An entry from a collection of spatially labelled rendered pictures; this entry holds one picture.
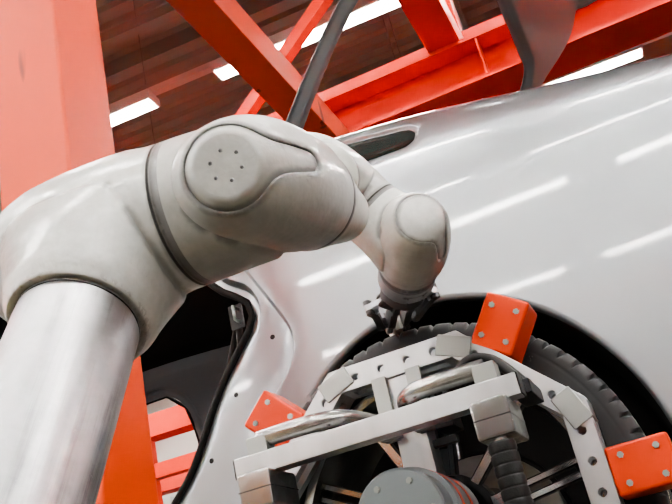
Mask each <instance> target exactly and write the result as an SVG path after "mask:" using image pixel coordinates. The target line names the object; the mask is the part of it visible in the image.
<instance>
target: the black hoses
mask: <svg viewBox="0 0 672 504"><path fill-rule="evenodd" d="M478 359H482V360H483V362H487V361H491V360H493V361H494V362H495V363H496V364H497V365H498V368H499V371H500V375H501V376H502V375H505V374H508V373H511V372H517V373H518V374H519V375H520V376H521V378H522V382H523V385H524V388H525V391H526V395H527V396H525V397H524V398H521V399H517V400H518V401H519V402H520V403H521V404H523V405H524V406H525V407H530V406H533V405H537V404H540V403H543V402H544V398H543V395H542V392H541V390H540V389H539V388H538V387H537V386H536V385H535V384H534V383H533V382H532V381H531V380H530V379H529V378H526V377H525V376H524V375H523V374H522V373H520V372H519V371H518V370H517V369H515V368H514V367H513V366H511V365H510V364H509V363H507V362H506V361H504V360H503V359H501V358H499V357H497V356H495V355H493V354H489V353H481V352H477V353H471V354H469V355H466V356H465V357H463V358H462V359H461V360H460V361H459V362H458V363H457V364H456V366H455V367H457V366H460V365H463V364H466V363H469V362H472V361H475V360H478ZM473 384H475V382H471V383H468V384H465V385H462V386H459V387H455V388H452V389H449V390H447V393H448V392H451V391H454V390H458V389H461V388H464V387H467V386H470V385H473ZM435 428H436V430H438V431H440V432H442V433H444V434H446V435H448V436H445V437H442V438H438V439H435V440H432V443H433V447H434V448H435V449H438V448H442V447H445V446H449V445H452V444H455V443H459V442H460V440H459V437H458V435H457V434H453V433H456V432H459V431H463V430H464V427H463V424H462V420H461V418H460V417H459V418H455V419H452V420H449V421H446V422H442V423H439V424H436V425H435ZM449 434H452V435H449Z"/></svg>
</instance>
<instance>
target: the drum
mask: <svg viewBox="0 0 672 504"><path fill-rule="evenodd" d="M359 504H479V502H478V500H477V499H476V497H475V495H474V494H473V493H472V492H471V490H470V489H469V488H468V487H467V486H465V485H464V484H463V483H461V482H460V481H458V480H456V479H453V478H451V477H448V476H446V475H443V474H440V473H437V472H434V471H432V470H428V469H425V468H421V467H405V468H402V467H401V468H393V469H389V470H387V471H384V472H382V473H381V474H379V475H378V476H376V477H375V478H374V479H373V480H372V481H371V482H370V483H369V484H368V485H367V486H366V488H365V490H364V491H363V493H362V495H361V498H360V501H359Z"/></svg>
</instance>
